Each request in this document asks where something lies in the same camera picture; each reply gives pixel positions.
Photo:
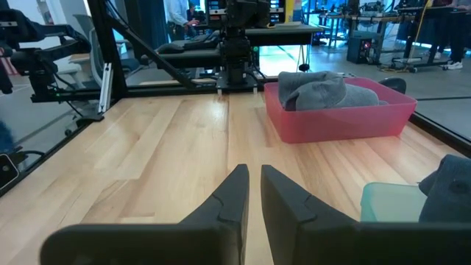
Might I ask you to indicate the black rounded object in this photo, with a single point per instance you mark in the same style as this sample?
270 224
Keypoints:
393 84

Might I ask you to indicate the green plastic bin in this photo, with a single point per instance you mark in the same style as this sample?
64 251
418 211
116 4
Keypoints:
390 202

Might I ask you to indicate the red plastic bin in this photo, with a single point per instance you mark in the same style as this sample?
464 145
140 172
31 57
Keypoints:
342 127

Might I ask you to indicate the silver aluminium bar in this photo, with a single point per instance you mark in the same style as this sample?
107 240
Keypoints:
105 88

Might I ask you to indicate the grey office chair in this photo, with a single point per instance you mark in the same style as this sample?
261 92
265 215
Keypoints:
93 55

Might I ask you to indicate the black electronics rack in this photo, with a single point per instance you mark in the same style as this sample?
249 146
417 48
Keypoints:
215 11

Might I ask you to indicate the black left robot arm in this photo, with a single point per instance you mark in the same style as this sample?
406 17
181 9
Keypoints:
235 55

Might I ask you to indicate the person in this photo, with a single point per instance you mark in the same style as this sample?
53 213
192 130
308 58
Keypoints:
458 33
178 14

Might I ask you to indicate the dark grey desk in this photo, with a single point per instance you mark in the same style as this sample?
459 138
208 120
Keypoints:
283 36

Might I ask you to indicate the black device with white rim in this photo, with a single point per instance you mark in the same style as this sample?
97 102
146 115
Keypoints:
7 171

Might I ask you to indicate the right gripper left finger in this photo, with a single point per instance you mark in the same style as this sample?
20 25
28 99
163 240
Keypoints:
228 206

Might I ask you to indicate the dark low desk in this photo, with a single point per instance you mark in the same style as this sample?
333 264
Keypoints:
191 59

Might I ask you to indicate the black workbench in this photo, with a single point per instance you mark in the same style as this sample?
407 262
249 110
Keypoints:
409 37

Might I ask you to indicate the black equipment rig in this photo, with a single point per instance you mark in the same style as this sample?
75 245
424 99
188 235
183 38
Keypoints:
37 59

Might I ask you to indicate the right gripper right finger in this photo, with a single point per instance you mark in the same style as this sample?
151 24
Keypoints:
287 221

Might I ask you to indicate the black computer box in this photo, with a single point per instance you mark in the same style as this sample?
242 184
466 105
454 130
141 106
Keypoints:
358 51

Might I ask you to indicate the dark blue denim cap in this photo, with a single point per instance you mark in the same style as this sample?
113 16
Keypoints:
449 191

